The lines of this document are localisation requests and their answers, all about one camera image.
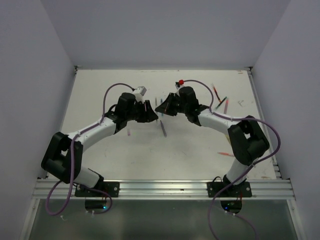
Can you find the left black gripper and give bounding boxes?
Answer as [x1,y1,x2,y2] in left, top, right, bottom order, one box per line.
[125,99,158,123]

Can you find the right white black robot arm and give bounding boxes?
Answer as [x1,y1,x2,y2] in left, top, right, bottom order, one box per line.
[155,86,270,197]

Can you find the green pen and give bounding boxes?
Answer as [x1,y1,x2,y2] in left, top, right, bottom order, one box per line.
[215,96,228,110]

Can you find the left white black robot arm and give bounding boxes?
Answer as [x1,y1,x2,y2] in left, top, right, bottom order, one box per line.
[41,92,158,197]

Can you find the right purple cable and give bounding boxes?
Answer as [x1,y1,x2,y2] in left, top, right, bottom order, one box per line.
[183,79,281,240]

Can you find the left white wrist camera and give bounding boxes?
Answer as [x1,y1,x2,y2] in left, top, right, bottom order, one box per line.
[132,86,147,103]

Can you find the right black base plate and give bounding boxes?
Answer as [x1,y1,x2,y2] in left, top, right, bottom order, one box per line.
[206,181,253,198]

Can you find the yellow highlighter pen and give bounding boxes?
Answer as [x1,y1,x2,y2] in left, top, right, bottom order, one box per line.
[225,135,231,145]

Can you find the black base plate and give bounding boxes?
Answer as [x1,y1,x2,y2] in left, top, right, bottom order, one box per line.
[74,181,120,198]
[206,181,253,198]

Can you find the red capped pen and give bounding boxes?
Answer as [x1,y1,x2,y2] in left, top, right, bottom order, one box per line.
[211,83,221,103]

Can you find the aluminium rail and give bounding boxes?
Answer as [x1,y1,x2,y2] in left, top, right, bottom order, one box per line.
[32,177,297,201]
[246,66,283,180]

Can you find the purple highlighter pen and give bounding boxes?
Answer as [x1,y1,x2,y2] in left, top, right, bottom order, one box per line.
[160,120,167,138]

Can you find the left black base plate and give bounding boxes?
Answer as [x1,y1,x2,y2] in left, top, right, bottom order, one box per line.
[74,181,120,198]

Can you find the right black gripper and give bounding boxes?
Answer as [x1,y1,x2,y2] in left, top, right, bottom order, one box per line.
[156,91,189,116]

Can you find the aluminium front rail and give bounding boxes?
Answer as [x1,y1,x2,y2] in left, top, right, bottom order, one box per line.
[32,177,297,201]

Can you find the aluminium right side rail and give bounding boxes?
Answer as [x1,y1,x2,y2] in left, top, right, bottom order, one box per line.
[246,66,283,180]

